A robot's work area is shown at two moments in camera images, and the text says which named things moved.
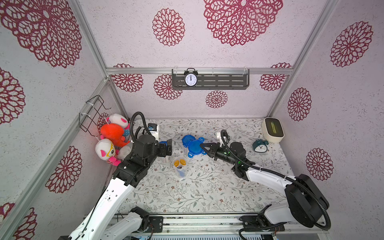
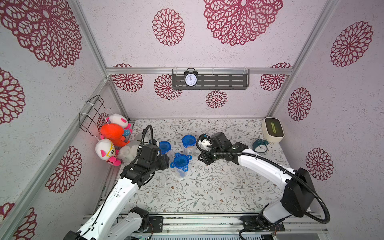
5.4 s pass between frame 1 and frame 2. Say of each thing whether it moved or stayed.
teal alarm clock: stayed
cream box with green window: stayed
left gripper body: moved
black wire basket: stayed
